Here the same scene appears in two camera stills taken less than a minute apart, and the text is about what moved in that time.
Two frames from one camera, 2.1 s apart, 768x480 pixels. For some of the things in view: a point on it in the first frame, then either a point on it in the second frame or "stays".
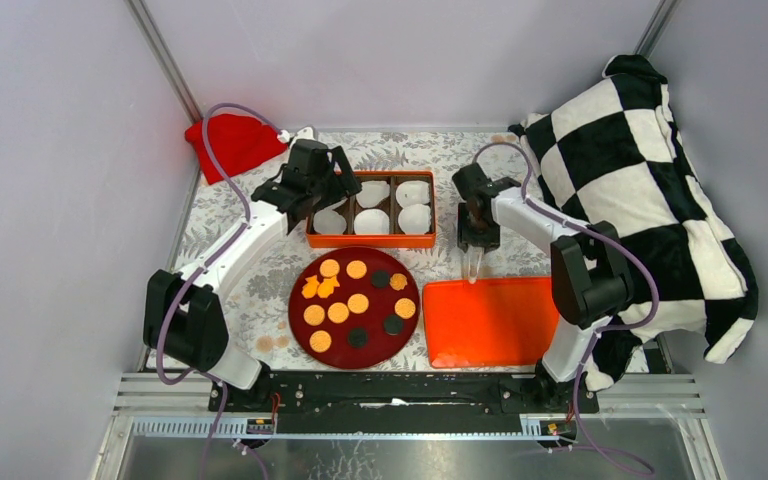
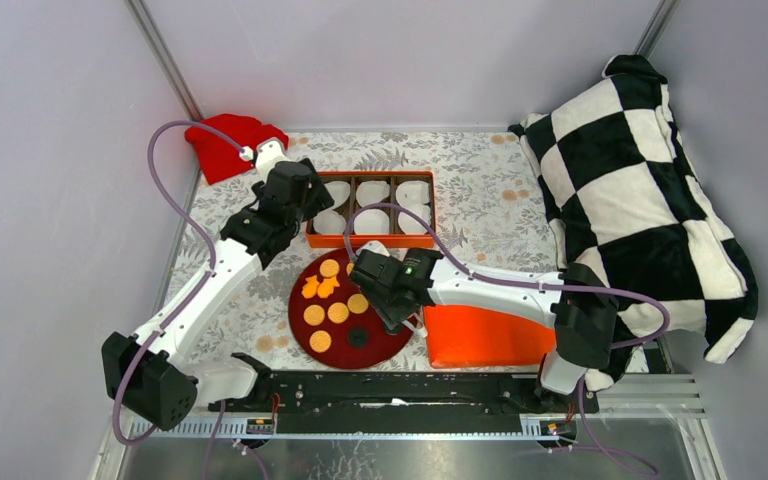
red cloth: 238,141 stays
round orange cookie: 358,303 stays
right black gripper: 490,240 -> 389,315
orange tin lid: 494,322 stays
